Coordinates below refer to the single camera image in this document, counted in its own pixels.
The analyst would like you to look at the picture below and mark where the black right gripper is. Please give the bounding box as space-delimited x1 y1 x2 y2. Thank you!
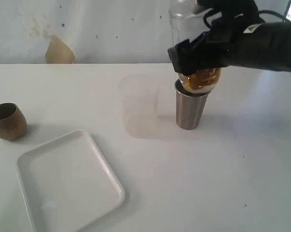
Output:
167 0 264 75

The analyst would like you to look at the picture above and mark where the clear plastic shaker cup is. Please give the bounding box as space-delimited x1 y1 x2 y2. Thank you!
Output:
169 0 208 46

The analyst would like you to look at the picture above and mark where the stainless steel tumbler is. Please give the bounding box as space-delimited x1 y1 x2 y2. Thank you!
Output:
174 79 210 130

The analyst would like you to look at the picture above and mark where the brown wooden cup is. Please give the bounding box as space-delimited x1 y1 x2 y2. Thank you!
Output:
0 102 27 141

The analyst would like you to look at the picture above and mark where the clear dome strainer lid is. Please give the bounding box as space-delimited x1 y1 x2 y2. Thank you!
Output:
179 68 221 94

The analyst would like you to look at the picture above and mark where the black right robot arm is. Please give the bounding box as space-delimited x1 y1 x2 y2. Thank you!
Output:
191 0 291 72

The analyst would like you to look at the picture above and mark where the frosted translucent plastic cup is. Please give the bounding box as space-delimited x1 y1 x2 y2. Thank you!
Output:
119 73 159 139

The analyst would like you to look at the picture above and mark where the white rectangular tray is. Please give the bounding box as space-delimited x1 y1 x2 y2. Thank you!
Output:
16 130 125 232

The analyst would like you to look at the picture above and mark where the black cable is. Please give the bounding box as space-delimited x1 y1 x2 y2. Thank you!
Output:
203 9 291 26

